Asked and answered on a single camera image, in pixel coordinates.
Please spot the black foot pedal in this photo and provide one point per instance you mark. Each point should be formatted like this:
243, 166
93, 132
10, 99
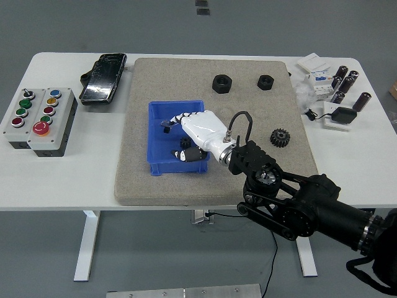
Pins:
100, 80

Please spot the white circuit breaker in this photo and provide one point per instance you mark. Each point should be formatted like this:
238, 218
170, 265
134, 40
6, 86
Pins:
321, 85

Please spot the grey emergency-stop button box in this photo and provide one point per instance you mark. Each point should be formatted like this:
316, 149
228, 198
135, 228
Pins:
59, 124

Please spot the white socket plate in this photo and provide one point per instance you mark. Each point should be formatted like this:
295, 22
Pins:
338, 127

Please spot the silver metal plate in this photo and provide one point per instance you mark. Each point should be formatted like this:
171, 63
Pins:
183, 292

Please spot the large black hex nut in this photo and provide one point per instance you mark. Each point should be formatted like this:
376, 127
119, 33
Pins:
222, 84

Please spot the white table leg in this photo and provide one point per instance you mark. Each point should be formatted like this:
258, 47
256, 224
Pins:
87, 248
307, 260

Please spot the blue plastic box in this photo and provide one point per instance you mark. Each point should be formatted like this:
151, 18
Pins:
161, 155

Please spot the small black hex nut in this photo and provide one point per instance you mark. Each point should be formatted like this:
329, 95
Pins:
265, 82

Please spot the grey four-button control box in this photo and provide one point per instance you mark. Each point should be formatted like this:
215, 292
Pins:
12, 127

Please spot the small black gear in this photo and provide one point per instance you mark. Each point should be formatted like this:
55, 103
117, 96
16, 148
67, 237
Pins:
185, 142

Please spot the white wall switch panel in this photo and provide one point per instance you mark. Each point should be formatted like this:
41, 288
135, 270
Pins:
313, 63

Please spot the clear plastic bag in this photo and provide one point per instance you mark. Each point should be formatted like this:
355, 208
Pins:
304, 93

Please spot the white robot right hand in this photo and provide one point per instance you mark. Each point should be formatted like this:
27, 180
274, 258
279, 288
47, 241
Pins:
204, 130

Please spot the black power adapter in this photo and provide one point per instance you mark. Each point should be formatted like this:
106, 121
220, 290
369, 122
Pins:
344, 115

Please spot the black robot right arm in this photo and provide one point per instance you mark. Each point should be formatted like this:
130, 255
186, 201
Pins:
325, 211

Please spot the brown cardboard box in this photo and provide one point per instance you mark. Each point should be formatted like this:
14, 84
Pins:
394, 90

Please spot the silver table control box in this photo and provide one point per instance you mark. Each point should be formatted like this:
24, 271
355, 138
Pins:
200, 216

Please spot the dark brown capacitor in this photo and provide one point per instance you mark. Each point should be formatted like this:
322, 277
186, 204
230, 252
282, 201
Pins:
362, 102
338, 97
336, 83
342, 72
346, 84
353, 76

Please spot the large black gear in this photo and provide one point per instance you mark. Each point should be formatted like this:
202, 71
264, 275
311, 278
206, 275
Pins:
280, 138

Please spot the grey-brown mat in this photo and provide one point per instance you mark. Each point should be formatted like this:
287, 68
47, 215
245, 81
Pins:
186, 192

